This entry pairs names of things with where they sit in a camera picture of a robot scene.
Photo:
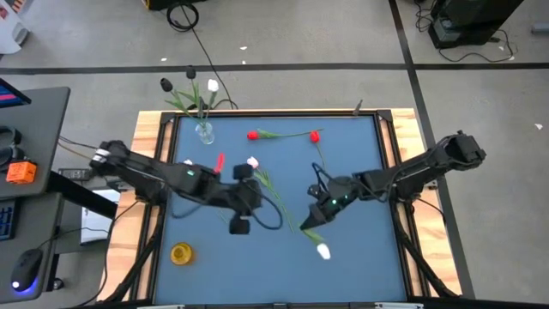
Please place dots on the white tulip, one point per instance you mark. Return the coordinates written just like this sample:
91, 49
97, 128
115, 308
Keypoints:
213, 85
323, 251

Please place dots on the clear glass vase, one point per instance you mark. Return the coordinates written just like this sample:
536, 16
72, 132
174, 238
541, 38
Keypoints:
206, 134

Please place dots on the red marker pen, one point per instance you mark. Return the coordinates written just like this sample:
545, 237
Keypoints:
220, 163

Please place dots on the wooden table board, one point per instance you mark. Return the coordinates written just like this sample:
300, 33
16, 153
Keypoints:
403, 118

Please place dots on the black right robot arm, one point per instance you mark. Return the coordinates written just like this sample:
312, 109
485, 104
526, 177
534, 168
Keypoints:
412, 176

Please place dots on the black equipment case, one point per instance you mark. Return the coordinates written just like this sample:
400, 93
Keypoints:
472, 21

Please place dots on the black headphones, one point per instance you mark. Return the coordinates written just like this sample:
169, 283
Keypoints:
8, 148

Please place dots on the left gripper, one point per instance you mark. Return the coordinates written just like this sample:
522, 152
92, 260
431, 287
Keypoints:
244, 197

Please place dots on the blue-grey table mat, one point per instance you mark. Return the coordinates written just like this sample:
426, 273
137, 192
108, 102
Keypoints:
343, 266

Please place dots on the red tulip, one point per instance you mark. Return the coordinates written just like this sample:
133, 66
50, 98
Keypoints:
253, 135
315, 136

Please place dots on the grey desk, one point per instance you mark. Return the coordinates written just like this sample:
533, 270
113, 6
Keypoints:
43, 129
38, 214

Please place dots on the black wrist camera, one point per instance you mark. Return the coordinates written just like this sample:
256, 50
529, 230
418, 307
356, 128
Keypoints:
315, 190

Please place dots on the black computer mouse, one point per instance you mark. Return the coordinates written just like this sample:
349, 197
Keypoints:
25, 269

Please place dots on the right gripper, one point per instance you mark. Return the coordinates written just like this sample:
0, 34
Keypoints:
339, 197

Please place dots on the computer monitor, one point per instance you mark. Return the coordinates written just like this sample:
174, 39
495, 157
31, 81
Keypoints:
10, 94

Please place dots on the black power strip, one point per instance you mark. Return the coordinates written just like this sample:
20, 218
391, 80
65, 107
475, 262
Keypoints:
75, 173

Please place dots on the orange box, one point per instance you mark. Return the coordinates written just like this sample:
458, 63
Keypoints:
20, 171

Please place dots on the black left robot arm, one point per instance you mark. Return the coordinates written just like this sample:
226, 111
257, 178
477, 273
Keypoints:
141, 167

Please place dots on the gold vase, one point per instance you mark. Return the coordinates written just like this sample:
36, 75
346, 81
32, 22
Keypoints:
182, 253

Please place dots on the white metal bracket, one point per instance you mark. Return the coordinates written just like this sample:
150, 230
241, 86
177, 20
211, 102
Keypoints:
161, 306

